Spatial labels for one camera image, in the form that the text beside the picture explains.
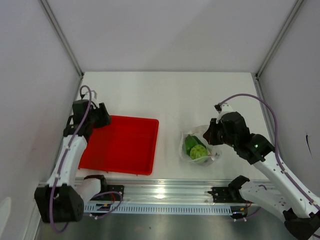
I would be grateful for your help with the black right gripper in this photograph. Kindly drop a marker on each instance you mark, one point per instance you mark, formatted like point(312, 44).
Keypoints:
point(209, 134)

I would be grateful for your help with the aluminium corner post right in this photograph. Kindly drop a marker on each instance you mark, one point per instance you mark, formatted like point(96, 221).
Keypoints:
point(285, 27)

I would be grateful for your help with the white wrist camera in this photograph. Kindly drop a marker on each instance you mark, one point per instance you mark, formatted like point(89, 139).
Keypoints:
point(90, 95)
point(223, 109)

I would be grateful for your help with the light green round vegetable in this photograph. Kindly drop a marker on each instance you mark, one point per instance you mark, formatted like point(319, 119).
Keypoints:
point(198, 151)

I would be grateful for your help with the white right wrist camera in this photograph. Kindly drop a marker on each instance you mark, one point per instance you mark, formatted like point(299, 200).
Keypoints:
point(223, 109)

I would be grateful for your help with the clear zip top bag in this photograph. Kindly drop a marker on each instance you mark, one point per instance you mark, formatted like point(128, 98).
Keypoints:
point(214, 152)

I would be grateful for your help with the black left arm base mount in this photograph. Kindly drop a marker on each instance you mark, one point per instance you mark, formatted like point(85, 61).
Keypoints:
point(112, 191)

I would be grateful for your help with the aluminium corner post left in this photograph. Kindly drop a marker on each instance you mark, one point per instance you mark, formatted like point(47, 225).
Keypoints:
point(49, 13)

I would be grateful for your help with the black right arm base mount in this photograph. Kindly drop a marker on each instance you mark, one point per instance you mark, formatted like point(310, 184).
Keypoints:
point(230, 193)

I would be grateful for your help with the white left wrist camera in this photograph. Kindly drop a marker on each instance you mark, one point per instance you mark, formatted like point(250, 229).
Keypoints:
point(90, 95)

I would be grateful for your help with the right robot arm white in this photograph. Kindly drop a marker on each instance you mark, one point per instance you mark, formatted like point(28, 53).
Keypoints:
point(296, 207)

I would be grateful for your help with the aluminium corner post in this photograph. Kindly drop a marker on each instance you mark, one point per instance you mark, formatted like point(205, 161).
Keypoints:
point(49, 13)
point(285, 27)

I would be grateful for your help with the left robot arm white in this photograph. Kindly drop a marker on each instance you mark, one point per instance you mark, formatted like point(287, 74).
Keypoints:
point(58, 201)

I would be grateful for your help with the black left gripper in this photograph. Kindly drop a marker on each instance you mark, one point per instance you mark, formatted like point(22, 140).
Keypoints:
point(105, 118)

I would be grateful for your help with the white slotted cable duct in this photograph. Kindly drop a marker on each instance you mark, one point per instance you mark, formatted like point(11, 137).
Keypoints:
point(166, 209)

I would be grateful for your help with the red plastic tray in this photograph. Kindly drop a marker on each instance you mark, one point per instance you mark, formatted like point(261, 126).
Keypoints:
point(127, 145)

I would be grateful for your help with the green bell pepper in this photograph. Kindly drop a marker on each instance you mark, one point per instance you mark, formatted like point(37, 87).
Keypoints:
point(191, 141)

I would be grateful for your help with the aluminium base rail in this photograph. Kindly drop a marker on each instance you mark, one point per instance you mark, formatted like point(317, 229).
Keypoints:
point(167, 192)

